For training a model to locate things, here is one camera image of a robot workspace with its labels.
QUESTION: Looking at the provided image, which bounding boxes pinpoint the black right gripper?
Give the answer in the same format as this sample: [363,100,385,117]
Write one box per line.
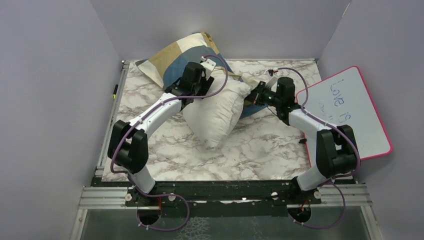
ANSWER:
[240,81,282,108]

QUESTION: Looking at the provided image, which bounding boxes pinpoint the blue yellow patchwork pillowcase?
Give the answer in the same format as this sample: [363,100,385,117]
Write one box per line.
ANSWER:
[136,32,263,119]

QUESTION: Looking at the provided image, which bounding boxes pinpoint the white pillow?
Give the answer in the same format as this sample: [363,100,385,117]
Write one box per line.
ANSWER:
[182,73,251,149]

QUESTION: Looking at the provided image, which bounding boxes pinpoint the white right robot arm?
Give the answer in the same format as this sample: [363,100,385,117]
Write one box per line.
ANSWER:
[246,77,360,204]

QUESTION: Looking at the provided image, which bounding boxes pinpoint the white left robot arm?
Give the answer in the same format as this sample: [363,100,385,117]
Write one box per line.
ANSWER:
[107,59,216,206]

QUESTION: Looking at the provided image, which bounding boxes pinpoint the pink framed whiteboard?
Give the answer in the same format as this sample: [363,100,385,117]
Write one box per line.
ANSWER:
[296,66,393,160]

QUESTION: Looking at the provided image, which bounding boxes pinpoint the yellow black marker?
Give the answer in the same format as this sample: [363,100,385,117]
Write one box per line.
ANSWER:
[112,84,119,100]

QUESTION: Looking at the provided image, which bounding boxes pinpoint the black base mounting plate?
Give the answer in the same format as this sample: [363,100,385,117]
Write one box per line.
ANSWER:
[91,178,355,222]

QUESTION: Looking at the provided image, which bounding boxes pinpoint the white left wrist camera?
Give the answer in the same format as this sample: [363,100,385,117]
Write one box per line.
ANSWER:
[200,56,216,80]

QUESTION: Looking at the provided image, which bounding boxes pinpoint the aluminium front rail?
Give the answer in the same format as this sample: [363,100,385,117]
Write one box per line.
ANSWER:
[77,184,373,210]

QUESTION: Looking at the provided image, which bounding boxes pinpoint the aluminium table edge rail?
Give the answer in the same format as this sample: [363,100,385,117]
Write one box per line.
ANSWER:
[94,60,131,177]

